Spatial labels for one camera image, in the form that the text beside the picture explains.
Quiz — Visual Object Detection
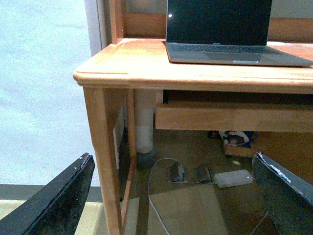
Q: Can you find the floor socket cover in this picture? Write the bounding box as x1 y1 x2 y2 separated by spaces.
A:
167 163 188 184
195 165 212 184

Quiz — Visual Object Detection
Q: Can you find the white power adapter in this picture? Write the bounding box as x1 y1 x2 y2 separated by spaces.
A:
214 169 254 188

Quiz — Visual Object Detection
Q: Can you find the cardboard box with clothes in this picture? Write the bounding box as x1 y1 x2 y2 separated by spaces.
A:
207 130 258 158

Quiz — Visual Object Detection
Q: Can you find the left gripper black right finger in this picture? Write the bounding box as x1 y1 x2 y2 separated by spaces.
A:
252 152 313 235

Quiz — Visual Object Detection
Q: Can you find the grey open laptop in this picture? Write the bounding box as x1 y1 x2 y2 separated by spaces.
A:
165 0 313 67

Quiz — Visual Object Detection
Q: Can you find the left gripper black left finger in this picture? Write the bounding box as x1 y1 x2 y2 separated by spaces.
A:
0 153 95 235

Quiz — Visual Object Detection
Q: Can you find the white pipe under desk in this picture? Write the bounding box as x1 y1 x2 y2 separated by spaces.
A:
135 89 156 154

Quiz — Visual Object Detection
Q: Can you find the white cable on floor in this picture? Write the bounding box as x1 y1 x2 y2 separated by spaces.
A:
147 158 181 235

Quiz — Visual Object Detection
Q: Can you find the floor socket cover left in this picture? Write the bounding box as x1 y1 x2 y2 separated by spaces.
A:
167 163 188 184

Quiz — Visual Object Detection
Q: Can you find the wooden desk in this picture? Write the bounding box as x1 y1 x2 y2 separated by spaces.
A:
73 0 313 235

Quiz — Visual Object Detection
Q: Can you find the floor socket cover right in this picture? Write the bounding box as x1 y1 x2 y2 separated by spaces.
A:
195 165 212 184

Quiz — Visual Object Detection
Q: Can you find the wooden pull-out keyboard tray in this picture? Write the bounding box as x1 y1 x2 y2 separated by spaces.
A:
155 90 313 133

